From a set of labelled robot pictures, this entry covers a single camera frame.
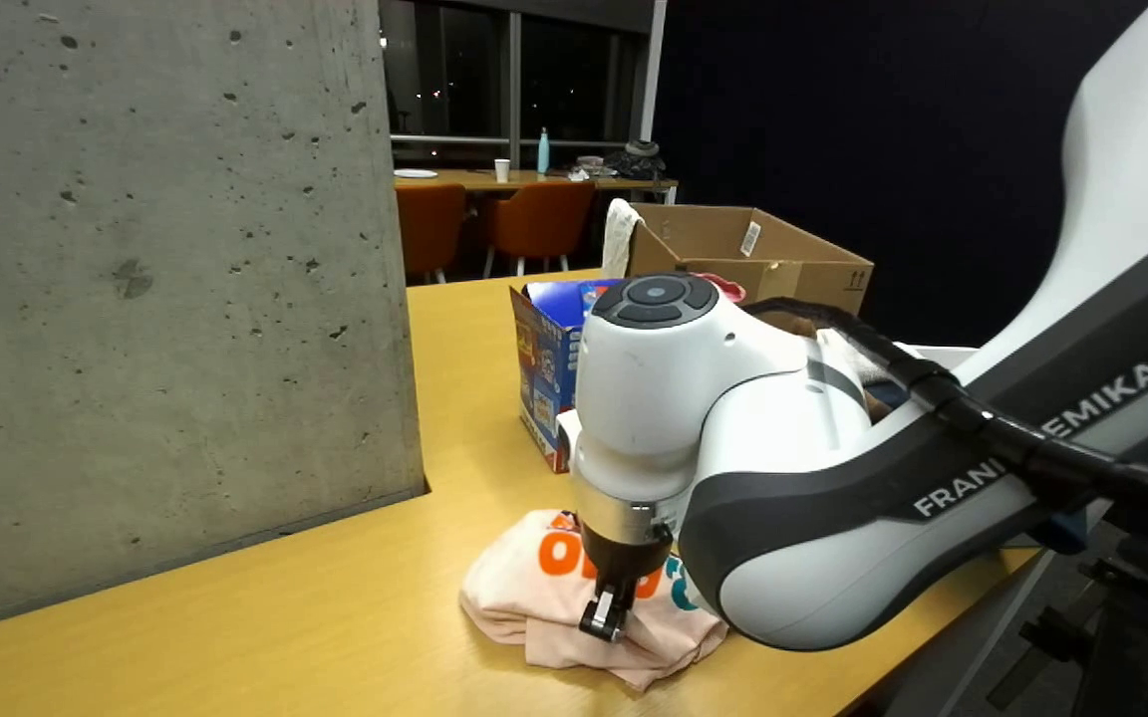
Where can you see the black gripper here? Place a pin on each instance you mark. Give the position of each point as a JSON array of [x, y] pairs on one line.
[[624, 561]]

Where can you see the pink shirt with orange print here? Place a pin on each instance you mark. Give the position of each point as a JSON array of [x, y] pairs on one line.
[[519, 598]]

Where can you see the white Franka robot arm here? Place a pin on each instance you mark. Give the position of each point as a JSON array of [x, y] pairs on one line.
[[815, 533]]

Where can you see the blue printed cardboard box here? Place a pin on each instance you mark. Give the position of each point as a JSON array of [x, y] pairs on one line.
[[540, 372]]

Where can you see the white cloth on cardboard box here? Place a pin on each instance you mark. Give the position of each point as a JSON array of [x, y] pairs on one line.
[[621, 241]]

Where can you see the brown cardboard box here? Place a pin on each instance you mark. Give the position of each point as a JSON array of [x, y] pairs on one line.
[[788, 271]]

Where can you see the orange chair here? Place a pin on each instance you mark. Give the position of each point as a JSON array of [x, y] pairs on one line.
[[540, 220], [432, 225]]

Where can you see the dark bag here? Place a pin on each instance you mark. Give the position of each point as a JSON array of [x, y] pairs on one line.
[[626, 160]]

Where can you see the white paper cup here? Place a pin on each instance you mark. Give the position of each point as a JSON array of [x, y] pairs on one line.
[[500, 169]]

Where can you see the long wooden window desk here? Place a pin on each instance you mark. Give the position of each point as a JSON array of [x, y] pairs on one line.
[[469, 177]]

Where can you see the light blue bottle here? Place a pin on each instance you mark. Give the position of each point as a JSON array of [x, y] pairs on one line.
[[542, 153]]

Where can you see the dark window with frame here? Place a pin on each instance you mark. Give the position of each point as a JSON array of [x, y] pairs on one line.
[[516, 64]]

